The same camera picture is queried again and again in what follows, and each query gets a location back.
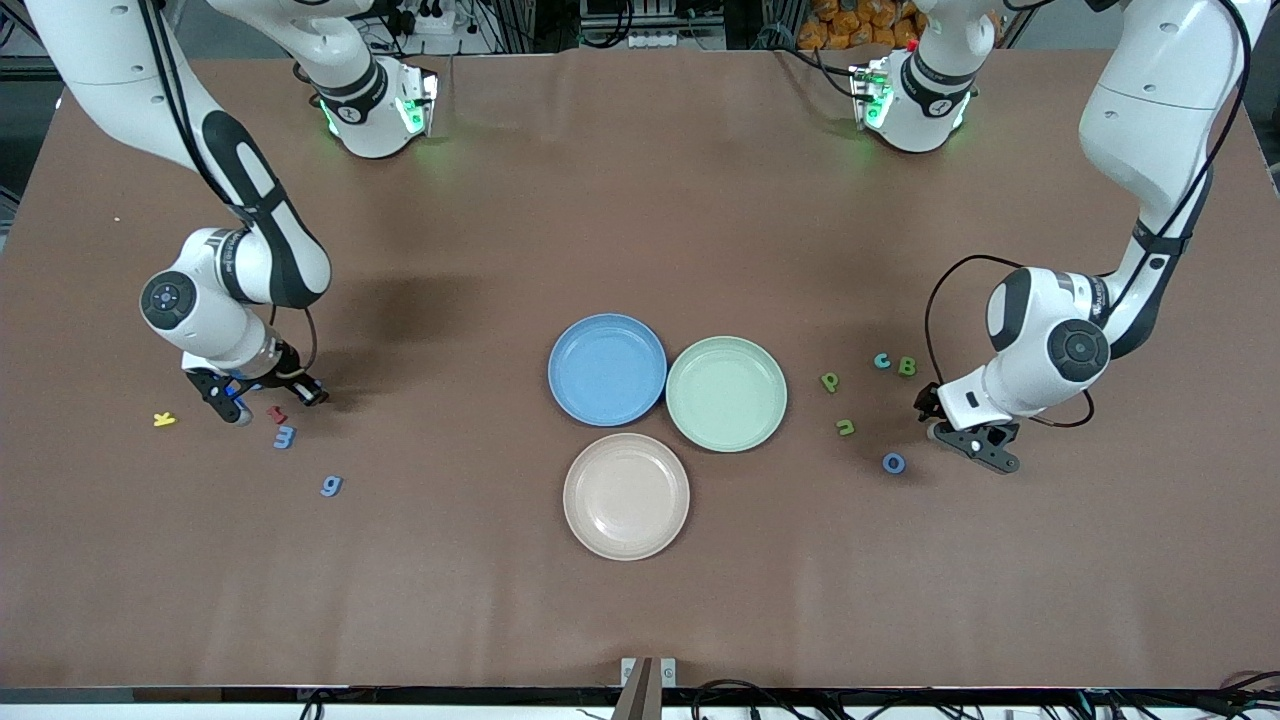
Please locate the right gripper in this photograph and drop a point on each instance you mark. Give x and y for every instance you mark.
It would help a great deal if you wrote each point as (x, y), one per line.
(286, 366)

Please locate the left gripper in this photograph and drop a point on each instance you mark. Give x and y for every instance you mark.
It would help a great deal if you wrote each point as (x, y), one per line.
(926, 401)

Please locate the green foam letter B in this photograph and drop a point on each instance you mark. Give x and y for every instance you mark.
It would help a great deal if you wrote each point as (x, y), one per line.
(907, 366)

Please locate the blue foam letter E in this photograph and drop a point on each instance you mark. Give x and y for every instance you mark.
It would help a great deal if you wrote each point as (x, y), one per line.
(285, 437)

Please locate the blue foam letter g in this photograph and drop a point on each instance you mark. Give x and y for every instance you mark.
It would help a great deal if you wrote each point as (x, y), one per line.
(331, 486)

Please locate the green foam letter P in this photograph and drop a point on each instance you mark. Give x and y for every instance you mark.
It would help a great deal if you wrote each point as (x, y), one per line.
(829, 381)

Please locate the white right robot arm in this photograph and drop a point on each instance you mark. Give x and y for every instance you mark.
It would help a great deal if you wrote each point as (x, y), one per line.
(100, 60)

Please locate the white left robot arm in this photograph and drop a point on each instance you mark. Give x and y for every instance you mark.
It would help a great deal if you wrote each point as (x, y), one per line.
(1150, 100)

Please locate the red foam letter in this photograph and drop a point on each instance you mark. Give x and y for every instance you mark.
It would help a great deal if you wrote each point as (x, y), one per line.
(277, 414)

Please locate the blue foam letter O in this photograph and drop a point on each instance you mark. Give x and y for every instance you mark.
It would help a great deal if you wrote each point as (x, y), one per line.
(885, 463)

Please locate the yellow foam letter k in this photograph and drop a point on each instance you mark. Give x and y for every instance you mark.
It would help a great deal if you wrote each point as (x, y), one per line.
(165, 419)

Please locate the green round plate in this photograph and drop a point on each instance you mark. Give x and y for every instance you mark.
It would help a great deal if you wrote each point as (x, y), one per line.
(726, 394)

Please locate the blue round plate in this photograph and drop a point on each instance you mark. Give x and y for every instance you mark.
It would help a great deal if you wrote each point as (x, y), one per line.
(607, 370)

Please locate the beige round plate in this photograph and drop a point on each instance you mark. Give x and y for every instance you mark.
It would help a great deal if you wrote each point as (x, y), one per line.
(626, 496)

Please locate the brown table cover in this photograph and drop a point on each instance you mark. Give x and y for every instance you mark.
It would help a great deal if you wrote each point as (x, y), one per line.
(640, 620)

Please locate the orange items pile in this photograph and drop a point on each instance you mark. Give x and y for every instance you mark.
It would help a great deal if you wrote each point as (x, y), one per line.
(860, 25)

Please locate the white power strip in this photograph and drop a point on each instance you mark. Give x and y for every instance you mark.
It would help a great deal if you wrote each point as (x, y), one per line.
(430, 20)
(665, 40)

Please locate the metal table edge bracket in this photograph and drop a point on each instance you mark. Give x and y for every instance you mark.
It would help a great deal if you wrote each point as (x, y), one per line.
(668, 672)

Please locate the brown post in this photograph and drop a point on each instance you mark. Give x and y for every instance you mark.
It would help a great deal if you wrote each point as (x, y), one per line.
(640, 695)

